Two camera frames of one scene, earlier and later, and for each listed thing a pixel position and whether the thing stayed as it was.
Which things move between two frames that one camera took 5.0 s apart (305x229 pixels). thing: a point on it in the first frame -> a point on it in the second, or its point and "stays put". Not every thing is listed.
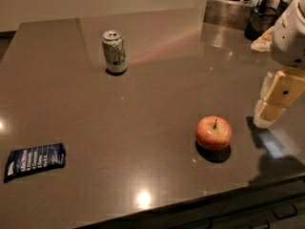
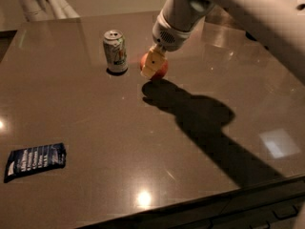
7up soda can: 113,45 stays put
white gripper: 290,43 -> 169,34
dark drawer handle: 285,212 stays put
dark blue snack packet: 34,158 stays put
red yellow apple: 213,133 -> 160,71
